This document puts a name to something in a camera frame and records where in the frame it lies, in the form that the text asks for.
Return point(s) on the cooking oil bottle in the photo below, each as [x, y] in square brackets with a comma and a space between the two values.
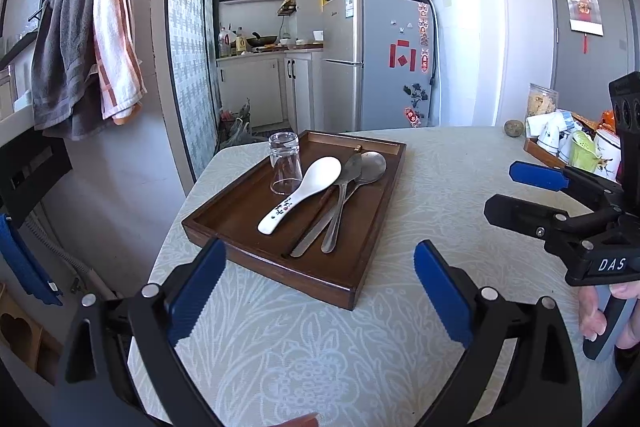
[225, 42]

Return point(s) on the black wall-mounted box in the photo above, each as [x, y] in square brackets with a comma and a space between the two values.
[30, 177]

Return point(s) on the clear snack jar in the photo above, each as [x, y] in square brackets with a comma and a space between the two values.
[542, 104]

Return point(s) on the green strainer cup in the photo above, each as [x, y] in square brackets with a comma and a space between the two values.
[585, 152]

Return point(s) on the plastic bags on floor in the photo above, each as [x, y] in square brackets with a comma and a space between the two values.
[240, 127]

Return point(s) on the white kitchen counter cabinets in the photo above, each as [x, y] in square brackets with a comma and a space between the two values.
[250, 92]

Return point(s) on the white orange striped towel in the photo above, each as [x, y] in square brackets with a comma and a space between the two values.
[115, 37]

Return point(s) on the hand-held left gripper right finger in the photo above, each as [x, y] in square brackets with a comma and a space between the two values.
[442, 292]

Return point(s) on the light wooden box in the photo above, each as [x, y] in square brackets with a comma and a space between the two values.
[20, 332]

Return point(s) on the white ceramic cups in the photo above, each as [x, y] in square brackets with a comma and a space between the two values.
[550, 129]

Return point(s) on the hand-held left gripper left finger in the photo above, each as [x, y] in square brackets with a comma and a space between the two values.
[195, 292]

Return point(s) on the dark wooden tray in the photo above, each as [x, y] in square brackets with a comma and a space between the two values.
[240, 217]

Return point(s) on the white ceramic soup spoon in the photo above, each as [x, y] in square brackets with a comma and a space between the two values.
[320, 174]

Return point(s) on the cream patterned tablecloth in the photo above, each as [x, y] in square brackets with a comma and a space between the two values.
[300, 347]

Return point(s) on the white painted teapot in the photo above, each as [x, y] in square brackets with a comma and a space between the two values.
[607, 152]

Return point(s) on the wall calendar with red tassel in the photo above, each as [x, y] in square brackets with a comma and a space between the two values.
[585, 19]

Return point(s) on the black wok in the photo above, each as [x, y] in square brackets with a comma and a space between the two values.
[262, 40]

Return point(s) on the grey towel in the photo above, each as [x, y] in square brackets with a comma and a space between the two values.
[65, 57]

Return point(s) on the patterned sliding door panel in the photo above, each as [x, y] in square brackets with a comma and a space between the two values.
[190, 57]

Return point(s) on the orange snack bag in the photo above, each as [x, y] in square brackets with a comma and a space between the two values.
[607, 119]

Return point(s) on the small wooden cup tray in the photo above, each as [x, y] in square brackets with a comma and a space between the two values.
[537, 152]

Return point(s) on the dark wooden chopstick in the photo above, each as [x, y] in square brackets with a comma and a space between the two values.
[326, 196]

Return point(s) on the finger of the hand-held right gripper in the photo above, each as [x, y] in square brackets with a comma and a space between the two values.
[537, 176]
[515, 212]

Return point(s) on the group of fridge stickers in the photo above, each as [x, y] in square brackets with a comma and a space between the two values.
[402, 57]

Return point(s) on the metal spoon with oval bowl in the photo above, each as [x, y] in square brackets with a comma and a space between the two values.
[351, 169]

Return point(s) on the grey door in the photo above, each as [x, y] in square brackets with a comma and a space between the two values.
[565, 72]

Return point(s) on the metal spoon with round bowl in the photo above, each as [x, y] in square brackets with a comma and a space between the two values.
[372, 167]

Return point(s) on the person's right hand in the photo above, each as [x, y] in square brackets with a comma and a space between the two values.
[592, 317]

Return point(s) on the clear drinking glass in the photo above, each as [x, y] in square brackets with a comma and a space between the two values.
[286, 147]

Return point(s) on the silver refrigerator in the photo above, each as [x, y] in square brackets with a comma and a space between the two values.
[360, 97]

